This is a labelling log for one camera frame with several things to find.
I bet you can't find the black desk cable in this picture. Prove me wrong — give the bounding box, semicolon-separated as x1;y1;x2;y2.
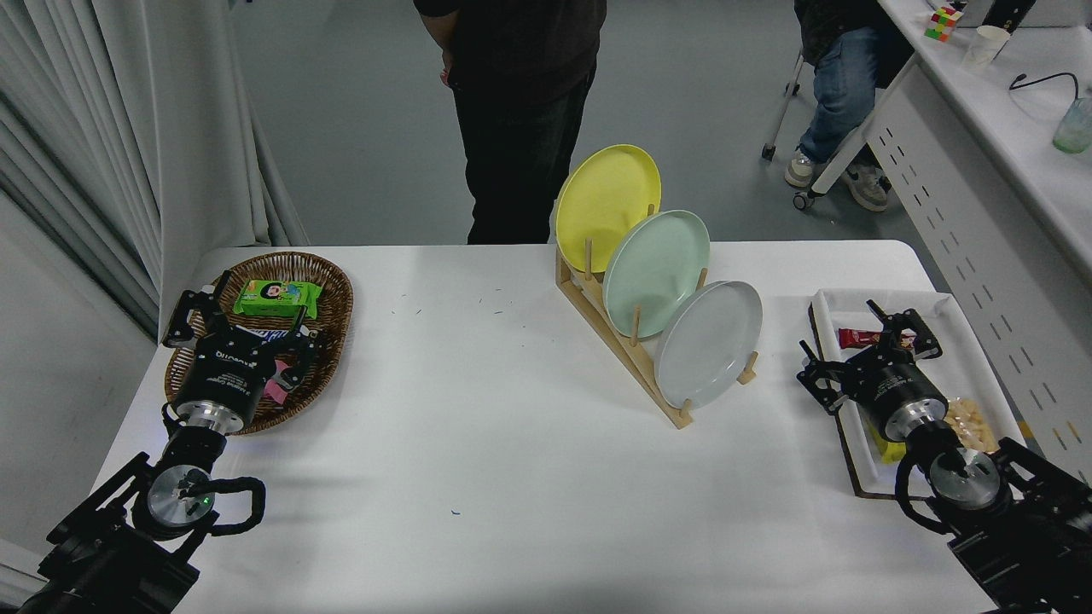
1009;72;1081;99

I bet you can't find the white wheeled chair frame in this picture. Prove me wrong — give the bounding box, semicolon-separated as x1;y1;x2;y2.
761;49;918;212

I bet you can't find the pink snack packet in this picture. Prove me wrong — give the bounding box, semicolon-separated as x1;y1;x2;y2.
263;358;301;403

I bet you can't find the black object on desk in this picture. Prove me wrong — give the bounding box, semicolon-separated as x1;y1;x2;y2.
981;0;1037;35

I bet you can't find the pale green glass cup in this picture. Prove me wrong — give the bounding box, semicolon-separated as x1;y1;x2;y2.
1052;96;1092;154

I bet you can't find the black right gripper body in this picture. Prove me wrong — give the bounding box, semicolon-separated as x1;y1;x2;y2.
843;343;941;421

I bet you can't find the wooden plate rack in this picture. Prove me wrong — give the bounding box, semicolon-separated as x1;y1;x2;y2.
555;203;760;430

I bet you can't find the red snack bar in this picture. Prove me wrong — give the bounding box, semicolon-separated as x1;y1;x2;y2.
838;327;918;352

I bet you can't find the seated person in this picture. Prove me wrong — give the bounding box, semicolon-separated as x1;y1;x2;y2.
783;0;918;212

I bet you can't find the white rectangular tray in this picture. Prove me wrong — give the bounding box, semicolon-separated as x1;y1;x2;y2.
809;288;1025;497

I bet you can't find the white perforated desk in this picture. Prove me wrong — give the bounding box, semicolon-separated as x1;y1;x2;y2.
866;0;1092;487

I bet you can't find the yellow plate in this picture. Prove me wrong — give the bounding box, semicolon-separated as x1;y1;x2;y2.
555;143;663;274

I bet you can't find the clear bag of crackers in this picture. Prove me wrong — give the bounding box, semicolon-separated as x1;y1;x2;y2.
943;397;1001;455

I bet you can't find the brown wicker basket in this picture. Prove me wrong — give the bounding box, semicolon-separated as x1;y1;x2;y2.
164;251;355;436

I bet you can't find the yellow snack pack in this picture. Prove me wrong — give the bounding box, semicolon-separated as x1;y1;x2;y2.
866;418;907;466

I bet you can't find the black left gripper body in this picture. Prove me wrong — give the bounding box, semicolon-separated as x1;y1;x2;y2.
173;328;296;412

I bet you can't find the grey curtain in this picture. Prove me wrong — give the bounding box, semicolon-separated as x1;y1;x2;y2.
0;0;310;342

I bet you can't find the mint green plate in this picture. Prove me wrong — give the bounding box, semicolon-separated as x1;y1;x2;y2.
601;209;712;339

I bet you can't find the grey plate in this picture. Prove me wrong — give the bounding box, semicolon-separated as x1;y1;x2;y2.
653;280;764;410

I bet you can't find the standing person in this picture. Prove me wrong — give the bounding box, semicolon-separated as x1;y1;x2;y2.
414;0;608;246

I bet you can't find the green snack pack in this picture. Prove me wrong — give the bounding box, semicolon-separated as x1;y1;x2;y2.
233;278;323;321

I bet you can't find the colourful puzzle cube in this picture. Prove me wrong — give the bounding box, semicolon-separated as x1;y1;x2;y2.
924;4;965;42

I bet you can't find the white paper cup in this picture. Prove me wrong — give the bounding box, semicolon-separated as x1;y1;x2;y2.
961;25;1012;71

